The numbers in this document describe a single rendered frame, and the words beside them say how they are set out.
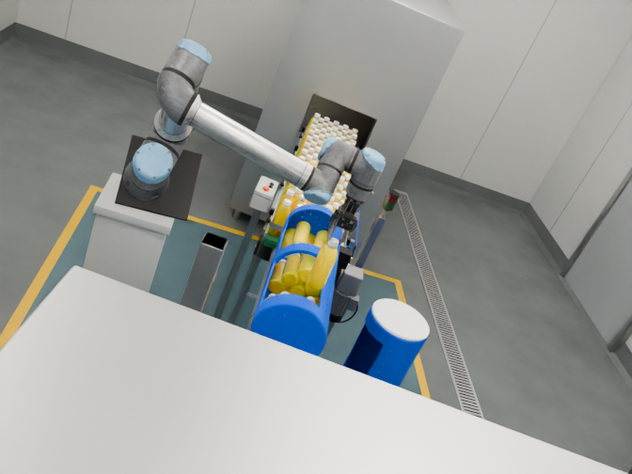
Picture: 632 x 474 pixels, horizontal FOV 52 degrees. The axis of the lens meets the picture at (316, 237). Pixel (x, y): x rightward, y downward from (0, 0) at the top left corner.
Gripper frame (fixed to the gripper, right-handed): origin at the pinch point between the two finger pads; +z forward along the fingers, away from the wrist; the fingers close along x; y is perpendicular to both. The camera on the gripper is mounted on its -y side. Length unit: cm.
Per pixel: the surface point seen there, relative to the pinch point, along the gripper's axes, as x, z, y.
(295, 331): -0.8, 33.1, 16.9
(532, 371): 206, 148, -195
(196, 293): -36, -11, 75
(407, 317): 49, 42, -35
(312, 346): 7.3, 36.7, 17.0
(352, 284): 29, 66, -83
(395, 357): 48, 53, -18
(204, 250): -38, -24, 75
